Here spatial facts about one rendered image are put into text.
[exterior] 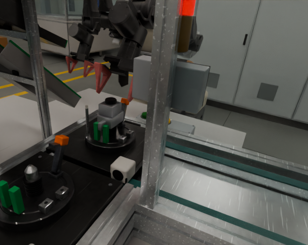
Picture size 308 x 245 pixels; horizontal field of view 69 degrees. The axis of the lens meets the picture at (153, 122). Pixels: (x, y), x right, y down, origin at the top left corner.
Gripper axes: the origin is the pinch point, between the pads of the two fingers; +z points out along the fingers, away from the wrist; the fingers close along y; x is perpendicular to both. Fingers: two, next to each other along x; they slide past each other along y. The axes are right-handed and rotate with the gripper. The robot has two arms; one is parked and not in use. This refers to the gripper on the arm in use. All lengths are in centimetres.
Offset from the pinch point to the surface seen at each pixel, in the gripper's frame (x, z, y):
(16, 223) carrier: -20.3, 29.0, 3.6
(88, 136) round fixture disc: 1.5, 12.9, -3.8
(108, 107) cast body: -2.4, 4.1, 1.2
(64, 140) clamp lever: -13.8, 14.5, 1.4
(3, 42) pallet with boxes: 305, -118, -503
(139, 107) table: 52, -8, -14
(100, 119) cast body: -0.6, 7.7, -0.7
